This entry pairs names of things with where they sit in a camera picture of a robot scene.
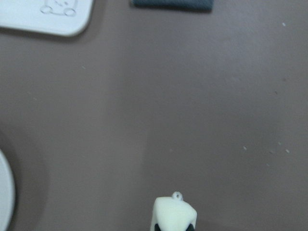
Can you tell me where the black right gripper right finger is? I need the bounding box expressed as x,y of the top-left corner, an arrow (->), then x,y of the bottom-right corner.
186,224 -> 194,231

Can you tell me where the grey folded cloth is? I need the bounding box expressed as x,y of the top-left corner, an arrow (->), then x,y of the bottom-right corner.
131,0 -> 214,12

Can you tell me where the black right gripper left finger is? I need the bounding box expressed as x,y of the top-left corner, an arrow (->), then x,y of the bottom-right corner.
154,224 -> 161,231

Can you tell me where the white steamed bun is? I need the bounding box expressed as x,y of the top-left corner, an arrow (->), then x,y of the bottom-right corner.
150,192 -> 197,231

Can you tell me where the beige round plate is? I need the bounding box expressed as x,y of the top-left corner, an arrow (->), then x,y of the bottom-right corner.
0,151 -> 15,231

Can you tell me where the cream rabbit tray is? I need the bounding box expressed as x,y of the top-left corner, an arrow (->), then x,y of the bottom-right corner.
0,0 -> 95,37

